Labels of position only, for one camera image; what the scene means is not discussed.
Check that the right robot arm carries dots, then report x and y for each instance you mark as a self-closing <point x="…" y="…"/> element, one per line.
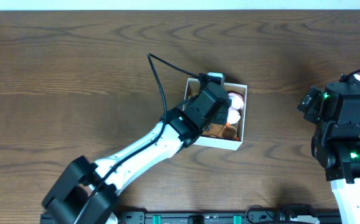
<point x="335" y="111"/>

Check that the white duck toy pink hat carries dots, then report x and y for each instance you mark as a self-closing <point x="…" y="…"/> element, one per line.
<point x="237" y="104"/>

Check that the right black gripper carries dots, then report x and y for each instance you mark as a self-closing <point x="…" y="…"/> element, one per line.
<point x="308" y="101"/>

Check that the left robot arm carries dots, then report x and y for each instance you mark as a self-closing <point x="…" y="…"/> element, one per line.
<point x="87" y="192"/>

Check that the brown plush capybara toy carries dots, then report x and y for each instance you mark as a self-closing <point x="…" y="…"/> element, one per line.
<point x="222" y="131"/>

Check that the white cardboard box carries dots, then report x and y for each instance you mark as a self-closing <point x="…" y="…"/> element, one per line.
<point x="192" y="87"/>

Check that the black mounting rail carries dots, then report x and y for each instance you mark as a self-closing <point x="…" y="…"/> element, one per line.
<point x="291" y="213"/>

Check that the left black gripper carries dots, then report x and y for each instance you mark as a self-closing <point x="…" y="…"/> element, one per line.
<point x="222" y="109"/>

